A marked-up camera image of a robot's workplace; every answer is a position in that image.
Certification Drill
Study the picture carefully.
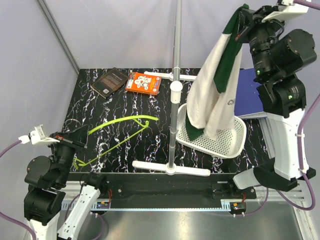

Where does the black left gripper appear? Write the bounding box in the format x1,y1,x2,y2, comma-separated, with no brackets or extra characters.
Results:
47,123,90,185

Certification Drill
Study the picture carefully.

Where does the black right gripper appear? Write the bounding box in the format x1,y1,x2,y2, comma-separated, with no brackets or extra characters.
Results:
235,4,291,80

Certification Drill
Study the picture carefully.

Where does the lime green clothes hanger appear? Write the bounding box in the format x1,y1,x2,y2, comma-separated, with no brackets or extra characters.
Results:
72,115,159,170

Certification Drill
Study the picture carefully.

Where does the green and white t shirt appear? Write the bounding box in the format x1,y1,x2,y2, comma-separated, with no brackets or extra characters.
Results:
185,3,250,141

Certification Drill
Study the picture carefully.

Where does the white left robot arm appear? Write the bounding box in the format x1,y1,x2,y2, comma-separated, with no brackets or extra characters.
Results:
24,125,108,240

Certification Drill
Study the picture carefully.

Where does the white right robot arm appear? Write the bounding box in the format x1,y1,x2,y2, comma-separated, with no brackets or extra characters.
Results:
227,0,319,199

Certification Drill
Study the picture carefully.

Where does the dark brown book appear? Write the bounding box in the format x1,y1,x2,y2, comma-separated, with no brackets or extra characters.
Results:
90,67,128,99

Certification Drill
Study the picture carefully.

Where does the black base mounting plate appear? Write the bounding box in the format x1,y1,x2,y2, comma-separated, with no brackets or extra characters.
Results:
69,172,257,201

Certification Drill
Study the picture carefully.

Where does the orange book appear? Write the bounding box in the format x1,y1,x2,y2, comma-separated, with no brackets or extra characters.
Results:
125,72,162,96

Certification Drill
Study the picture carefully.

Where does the grey clothes rack stand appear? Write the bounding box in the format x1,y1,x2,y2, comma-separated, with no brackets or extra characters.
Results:
132,0,211,177

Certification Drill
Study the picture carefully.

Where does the white perforated plastic basket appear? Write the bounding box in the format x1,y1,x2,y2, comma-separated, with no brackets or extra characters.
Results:
176,104,247,159

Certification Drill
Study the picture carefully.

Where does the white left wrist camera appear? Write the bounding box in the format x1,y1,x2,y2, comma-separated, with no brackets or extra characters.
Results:
29,124,60,146

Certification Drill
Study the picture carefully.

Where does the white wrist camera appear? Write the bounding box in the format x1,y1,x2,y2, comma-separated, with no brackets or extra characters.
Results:
29,124,60,146
261,0,309,23

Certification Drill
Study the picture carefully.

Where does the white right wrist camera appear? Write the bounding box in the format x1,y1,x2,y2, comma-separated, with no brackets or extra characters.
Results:
261,0,309,23

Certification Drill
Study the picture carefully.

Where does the blue ring binder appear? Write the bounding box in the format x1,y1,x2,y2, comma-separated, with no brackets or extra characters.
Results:
234,68,267,119

